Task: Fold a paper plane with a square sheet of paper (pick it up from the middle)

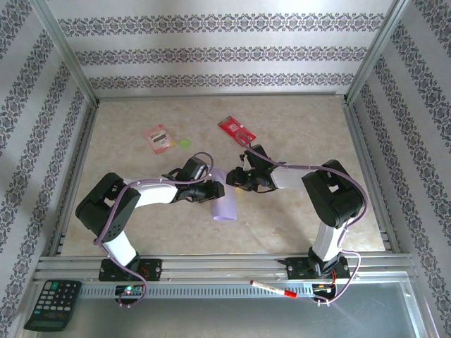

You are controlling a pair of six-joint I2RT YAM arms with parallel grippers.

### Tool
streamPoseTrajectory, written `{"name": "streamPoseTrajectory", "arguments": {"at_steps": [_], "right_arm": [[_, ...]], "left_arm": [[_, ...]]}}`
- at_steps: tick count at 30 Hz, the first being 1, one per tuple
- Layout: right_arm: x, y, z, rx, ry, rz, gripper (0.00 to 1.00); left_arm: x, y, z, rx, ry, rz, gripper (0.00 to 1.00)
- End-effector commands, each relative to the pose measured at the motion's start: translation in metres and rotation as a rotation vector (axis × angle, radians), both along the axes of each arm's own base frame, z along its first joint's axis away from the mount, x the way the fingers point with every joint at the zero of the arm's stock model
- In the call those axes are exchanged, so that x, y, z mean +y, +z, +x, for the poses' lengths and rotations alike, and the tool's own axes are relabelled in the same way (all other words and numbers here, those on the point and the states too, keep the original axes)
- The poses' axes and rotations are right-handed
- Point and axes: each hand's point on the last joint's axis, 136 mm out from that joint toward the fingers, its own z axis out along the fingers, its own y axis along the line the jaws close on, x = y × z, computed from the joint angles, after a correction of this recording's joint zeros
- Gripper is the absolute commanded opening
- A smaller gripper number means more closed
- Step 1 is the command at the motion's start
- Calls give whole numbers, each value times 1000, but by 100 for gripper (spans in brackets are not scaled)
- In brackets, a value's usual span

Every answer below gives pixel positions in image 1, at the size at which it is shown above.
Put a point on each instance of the aluminium side rail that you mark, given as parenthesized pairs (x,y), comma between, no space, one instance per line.
(74,179)
(370,176)

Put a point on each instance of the red card package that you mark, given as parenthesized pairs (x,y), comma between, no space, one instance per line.
(232,127)

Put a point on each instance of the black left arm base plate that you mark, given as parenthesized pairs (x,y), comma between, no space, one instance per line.
(153,269)

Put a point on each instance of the grey metal sheet panel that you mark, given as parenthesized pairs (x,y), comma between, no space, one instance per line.
(229,317)

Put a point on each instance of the aluminium back rail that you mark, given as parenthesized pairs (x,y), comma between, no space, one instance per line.
(211,97)

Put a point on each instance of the white marker with red cap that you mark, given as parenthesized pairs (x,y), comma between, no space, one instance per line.
(273,288)

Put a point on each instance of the controller board with green light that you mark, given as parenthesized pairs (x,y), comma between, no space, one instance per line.
(129,289)

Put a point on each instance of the aluminium frame post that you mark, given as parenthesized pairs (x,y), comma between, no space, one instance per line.
(67,53)
(373,53)

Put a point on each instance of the black calculator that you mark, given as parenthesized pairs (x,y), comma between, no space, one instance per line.
(53,303)

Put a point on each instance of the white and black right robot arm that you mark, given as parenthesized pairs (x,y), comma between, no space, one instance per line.
(289,177)

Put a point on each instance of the pink blister card package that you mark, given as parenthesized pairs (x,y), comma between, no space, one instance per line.
(160,139)

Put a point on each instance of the lilac paper sheet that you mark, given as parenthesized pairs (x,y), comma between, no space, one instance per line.
(225,211)

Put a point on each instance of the aluminium mounting rail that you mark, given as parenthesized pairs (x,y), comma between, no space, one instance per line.
(218,265)

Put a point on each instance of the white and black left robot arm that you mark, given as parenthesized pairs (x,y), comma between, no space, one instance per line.
(155,193)

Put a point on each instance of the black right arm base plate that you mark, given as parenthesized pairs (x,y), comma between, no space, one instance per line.
(299,271)

